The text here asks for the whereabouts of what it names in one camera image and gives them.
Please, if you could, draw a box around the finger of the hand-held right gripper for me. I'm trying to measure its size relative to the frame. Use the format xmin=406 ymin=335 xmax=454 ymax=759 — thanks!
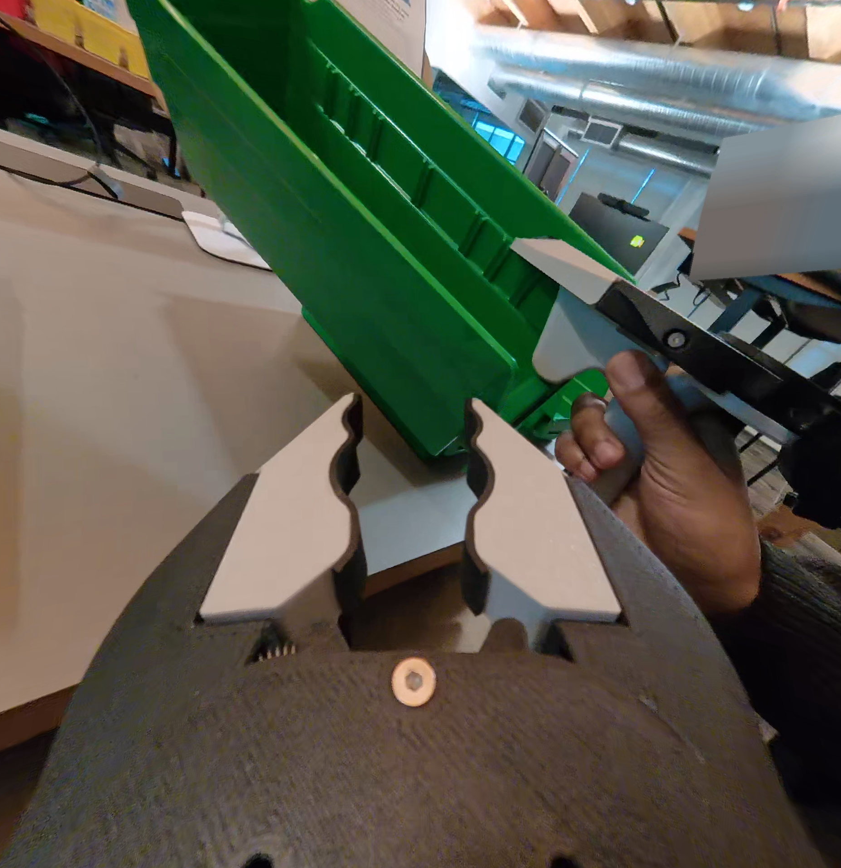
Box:
xmin=531 ymin=286 xmax=658 ymax=385
xmin=510 ymin=236 xmax=633 ymax=307

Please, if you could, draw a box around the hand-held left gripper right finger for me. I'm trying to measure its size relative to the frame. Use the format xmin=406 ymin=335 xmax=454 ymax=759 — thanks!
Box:
xmin=463 ymin=397 xmax=625 ymax=625

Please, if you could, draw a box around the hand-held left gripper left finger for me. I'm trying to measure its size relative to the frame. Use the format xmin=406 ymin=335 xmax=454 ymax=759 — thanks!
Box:
xmin=198 ymin=393 xmax=364 ymax=625

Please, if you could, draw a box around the green plastic storage bin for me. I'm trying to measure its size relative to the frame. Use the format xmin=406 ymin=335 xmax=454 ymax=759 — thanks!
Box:
xmin=125 ymin=0 xmax=638 ymax=463

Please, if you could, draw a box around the person's right forearm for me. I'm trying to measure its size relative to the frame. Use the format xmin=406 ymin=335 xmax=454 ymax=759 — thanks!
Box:
xmin=705 ymin=536 xmax=841 ymax=804

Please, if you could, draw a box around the grey desk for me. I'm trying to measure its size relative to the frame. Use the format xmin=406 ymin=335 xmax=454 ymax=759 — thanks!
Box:
xmin=0 ymin=125 xmax=550 ymax=757

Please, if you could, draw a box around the person's right hand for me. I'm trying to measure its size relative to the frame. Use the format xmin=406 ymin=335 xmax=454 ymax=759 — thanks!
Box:
xmin=554 ymin=350 xmax=761 ymax=615

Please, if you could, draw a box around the dark monitor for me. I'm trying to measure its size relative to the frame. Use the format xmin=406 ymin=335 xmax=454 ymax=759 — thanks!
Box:
xmin=569 ymin=192 xmax=670 ymax=274

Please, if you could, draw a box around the white stand base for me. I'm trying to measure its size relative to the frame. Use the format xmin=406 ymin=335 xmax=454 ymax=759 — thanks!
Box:
xmin=182 ymin=210 xmax=273 ymax=272

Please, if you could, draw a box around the clipboard with printed paper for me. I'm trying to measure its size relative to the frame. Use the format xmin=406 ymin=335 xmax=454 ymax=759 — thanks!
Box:
xmin=338 ymin=0 xmax=429 ymax=77

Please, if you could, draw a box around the yellow plastic bin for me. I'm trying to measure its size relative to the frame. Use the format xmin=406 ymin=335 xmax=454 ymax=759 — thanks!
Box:
xmin=30 ymin=0 xmax=151 ymax=81

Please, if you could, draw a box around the silver air duct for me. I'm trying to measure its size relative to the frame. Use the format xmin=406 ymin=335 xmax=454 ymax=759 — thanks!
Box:
xmin=454 ymin=24 xmax=841 ymax=137

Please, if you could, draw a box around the black cable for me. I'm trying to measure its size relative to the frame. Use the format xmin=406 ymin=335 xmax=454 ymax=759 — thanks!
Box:
xmin=0 ymin=3 xmax=126 ymax=202

